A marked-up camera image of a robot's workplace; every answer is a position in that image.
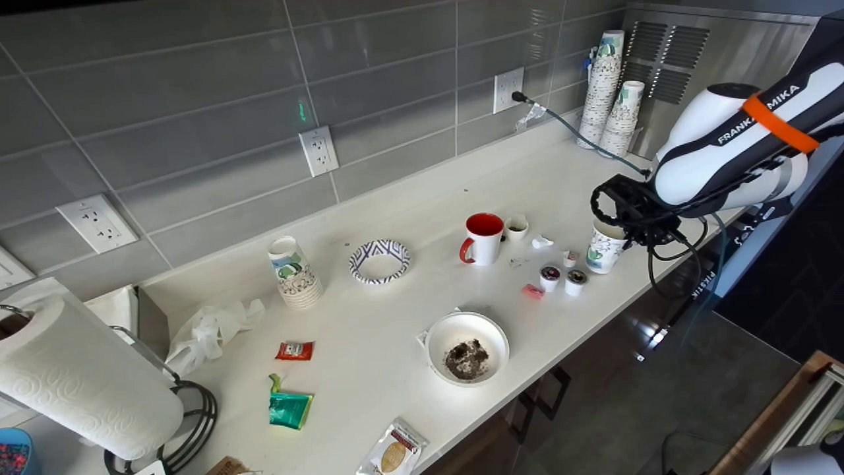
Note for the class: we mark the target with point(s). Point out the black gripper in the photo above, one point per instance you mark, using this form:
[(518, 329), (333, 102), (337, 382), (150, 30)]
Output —
[(647, 213)]

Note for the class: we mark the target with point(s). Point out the clear glass cup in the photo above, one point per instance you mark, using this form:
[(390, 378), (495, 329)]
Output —
[(604, 255)]

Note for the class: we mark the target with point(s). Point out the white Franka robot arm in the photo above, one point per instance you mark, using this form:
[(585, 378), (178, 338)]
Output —
[(713, 167)]

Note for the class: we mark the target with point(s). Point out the creamer cup red lid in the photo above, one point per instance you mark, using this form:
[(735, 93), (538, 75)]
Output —
[(569, 261)]

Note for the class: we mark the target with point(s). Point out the white creamer cup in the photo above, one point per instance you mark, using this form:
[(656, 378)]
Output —
[(542, 242)]

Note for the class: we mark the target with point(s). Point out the short paper cup stack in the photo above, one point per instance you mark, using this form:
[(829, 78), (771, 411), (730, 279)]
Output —
[(623, 119)]

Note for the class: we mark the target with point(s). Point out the small white cup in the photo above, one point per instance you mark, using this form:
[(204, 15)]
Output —
[(518, 228)]

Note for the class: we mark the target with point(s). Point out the tall paper cup stack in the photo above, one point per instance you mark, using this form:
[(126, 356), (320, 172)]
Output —
[(604, 81)]

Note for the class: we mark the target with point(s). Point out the white printed paper cup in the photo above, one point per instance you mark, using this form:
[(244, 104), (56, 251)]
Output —
[(292, 279)]

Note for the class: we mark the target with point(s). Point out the small coffee pod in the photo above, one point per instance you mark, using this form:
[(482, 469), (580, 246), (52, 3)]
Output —
[(576, 282), (549, 279)]

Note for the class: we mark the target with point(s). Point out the small red packet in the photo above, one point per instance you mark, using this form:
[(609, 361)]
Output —
[(530, 291)]

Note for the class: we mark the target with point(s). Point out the white mug red inside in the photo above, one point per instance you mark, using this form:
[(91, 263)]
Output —
[(482, 238)]

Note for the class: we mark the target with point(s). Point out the robot mounting stand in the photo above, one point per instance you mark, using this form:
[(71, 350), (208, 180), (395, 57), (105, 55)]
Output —
[(766, 242)]

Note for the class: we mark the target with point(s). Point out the white outlet with plug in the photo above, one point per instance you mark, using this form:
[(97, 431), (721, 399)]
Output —
[(503, 89)]

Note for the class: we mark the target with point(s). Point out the brown crumpled wrapper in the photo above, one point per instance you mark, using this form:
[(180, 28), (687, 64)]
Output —
[(468, 361)]

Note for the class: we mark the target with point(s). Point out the white ceramic bowl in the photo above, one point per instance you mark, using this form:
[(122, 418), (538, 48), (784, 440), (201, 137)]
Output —
[(437, 345)]

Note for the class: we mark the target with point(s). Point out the blue patterned paper bowl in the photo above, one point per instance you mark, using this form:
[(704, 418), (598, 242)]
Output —
[(364, 268)]

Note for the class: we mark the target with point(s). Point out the clear snack packet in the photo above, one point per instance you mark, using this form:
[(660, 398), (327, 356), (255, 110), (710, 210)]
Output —
[(393, 453)]

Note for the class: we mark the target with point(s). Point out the red sauce packet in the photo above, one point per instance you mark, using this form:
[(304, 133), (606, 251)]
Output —
[(295, 353)]

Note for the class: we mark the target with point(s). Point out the green foil packet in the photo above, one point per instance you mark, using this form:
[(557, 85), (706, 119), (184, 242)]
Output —
[(291, 411)]

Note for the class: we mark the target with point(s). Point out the crumpled clear plastic bag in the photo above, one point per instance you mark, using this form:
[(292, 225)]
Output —
[(205, 333)]

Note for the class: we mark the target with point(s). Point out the brown packet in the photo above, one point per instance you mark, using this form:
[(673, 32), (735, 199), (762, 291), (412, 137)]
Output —
[(229, 466)]

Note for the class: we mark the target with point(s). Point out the stainless steel box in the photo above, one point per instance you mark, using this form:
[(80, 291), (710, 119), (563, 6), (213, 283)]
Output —
[(133, 319)]

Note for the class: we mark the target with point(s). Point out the white paper towel roll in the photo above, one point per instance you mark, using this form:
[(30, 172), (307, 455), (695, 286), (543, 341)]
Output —
[(81, 378)]

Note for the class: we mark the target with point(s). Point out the blue patterned container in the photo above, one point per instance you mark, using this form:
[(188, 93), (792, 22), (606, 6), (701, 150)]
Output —
[(15, 453)]

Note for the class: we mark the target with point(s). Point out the wooden frame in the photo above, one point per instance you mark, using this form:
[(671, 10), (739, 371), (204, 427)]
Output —
[(774, 412)]

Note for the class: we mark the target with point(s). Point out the white single wall outlet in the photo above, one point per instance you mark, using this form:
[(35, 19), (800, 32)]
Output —
[(317, 152)]

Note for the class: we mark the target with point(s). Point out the white double wall outlet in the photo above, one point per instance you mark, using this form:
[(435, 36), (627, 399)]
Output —
[(97, 225)]

